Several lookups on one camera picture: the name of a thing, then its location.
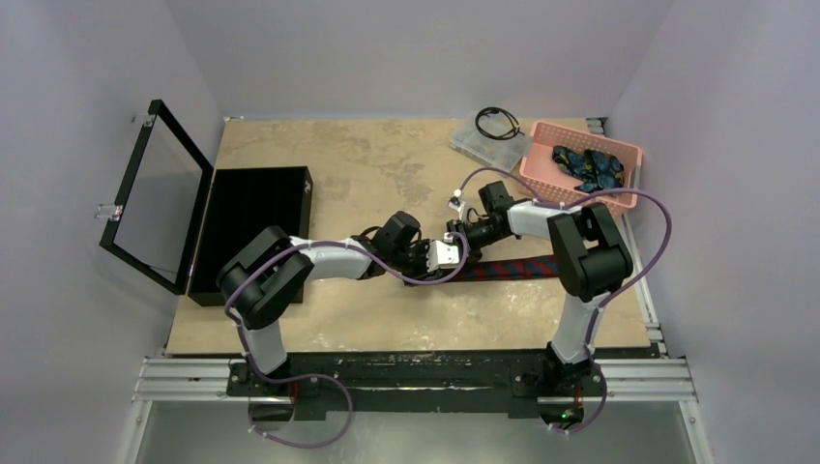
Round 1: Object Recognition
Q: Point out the red navy striped tie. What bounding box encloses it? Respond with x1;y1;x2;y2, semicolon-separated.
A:
449;255;558;282

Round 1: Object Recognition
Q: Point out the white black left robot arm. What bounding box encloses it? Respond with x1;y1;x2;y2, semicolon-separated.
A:
216;212;460;395

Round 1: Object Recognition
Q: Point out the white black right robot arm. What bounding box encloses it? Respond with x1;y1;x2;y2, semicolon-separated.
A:
446;181;633;393

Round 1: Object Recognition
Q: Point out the pink plastic basket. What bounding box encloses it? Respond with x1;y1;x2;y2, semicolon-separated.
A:
519;121;643;204

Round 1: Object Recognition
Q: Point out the blue patterned tie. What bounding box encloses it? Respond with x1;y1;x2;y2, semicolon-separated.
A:
551;145;626;193

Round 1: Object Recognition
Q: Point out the black tie display box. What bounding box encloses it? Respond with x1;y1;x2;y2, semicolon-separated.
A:
188;166;313;306

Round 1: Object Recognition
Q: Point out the black framed glass box lid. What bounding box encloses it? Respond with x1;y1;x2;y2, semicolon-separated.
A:
95;99;214;295

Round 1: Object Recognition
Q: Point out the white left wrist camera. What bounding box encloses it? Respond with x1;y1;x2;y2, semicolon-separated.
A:
426;232;469;272

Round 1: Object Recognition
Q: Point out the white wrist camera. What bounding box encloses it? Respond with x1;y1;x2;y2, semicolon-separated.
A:
448;188;465;215
426;232;469;272

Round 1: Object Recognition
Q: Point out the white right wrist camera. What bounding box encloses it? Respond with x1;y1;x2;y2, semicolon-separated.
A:
448;188;465;215

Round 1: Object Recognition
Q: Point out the black coiled cable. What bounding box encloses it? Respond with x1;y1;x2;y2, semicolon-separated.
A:
475;106;527;141

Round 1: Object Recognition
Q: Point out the black mounting base plate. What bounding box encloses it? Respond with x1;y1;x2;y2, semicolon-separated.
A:
226;348;606;428

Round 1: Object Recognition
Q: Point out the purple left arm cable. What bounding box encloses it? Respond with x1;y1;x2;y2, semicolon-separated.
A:
222;231;472;450

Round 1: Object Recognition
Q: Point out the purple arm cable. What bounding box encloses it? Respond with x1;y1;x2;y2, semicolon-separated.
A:
222;231;472;450
453;167;674;437

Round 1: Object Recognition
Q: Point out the aluminium frame rail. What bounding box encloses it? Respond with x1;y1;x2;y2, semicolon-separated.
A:
117;349;713;463

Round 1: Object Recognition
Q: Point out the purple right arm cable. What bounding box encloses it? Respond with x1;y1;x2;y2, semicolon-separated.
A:
453;167;674;437

